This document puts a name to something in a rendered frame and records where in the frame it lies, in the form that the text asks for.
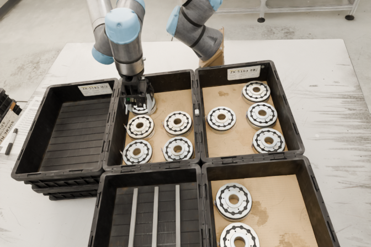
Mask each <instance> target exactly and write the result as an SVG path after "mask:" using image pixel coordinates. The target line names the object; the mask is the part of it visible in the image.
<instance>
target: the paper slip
mask: <svg viewBox="0 0 371 247"><path fill-rule="evenodd" d="M14 106H15V102H13V103H12V105H11V107H10V109H9V111H8V112H7V114H6V116H5V117H4V119H3V120H2V122H1V123H0V143H1V142H2V141H3V139H4V138H5V136H6V134H7V133H8V131H9V129H10V128H11V126H12V124H13V123H14V122H15V120H16V119H17V117H18V115H17V114H15V113H14V112H13V111H12V110H13V108H14Z"/></svg>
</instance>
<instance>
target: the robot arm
mask: <svg viewBox="0 0 371 247"><path fill-rule="evenodd" d="M222 2H223V0H179V3H180V4H181V5H182V6H181V7H180V6H176V7H175V8H174V10H173V11H172V13H171V15H170V17H169V20H168V22H167V25H166V31H167V32H168V33H169V34H170V35H172V37H175V38H176V39H177V40H179V41H180V42H182V43H184V44H185V45H187V46H188V47H190V48H191V49H192V50H193V51H194V53H195V54H196V55H197V56H198V58H199V59H201V60H202V61H207V60H209V59H210V58H211V57H213V55H214V54H215V53H216V52H217V50H218V49H219V47H220V45H221V43H222V40H223V33H222V32H220V31H219V30H217V29H213V28H210V27H207V26H205V25H204V24H205V23H206V21H207V20H208V19H209V18H210V17H211V16H212V15H213V14H214V13H215V12H216V11H217V10H218V8H219V7H220V6H221V5H222ZM86 4H87V8H88V13H89V17H90V20H91V25H92V29H93V33H94V38H95V44H94V45H93V48H92V56H93V58H94V59H95V60H96V61H97V62H99V63H101V64H103V65H110V64H112V63H115V67H116V70H117V71H118V74H119V76H120V77H121V78H122V83H121V88H120V96H119V97H120V101H121V105H122V107H123V108H124V104H125V106H126V114H127V112H128V110H129V111H130V112H133V106H136V105H137V108H143V107H144V104H145V106H146V108H147V112H148V114H150V111H151V109H152V105H153V96H154V89H153V87H152V85H151V83H148V79H146V78H145V77H142V75H143V74H144V71H145V69H144V61H145V60H146V57H143V51H142V43H141V33H142V26H143V22H144V16H145V2H144V0H117V2H116V7H115V9H113V8H112V4H111V1H110V0H86ZM122 99H123V102H122Z"/></svg>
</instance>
